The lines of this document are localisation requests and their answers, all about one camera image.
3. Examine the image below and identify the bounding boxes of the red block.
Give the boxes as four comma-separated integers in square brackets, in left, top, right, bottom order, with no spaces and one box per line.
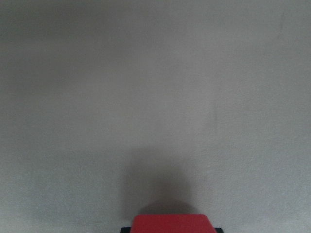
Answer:
[130,214,216,233]

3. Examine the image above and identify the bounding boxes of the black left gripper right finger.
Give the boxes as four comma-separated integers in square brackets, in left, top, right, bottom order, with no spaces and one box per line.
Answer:
[214,228,223,233]

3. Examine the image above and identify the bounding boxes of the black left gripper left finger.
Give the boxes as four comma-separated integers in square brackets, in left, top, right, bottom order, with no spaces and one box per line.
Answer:
[120,227,131,233]

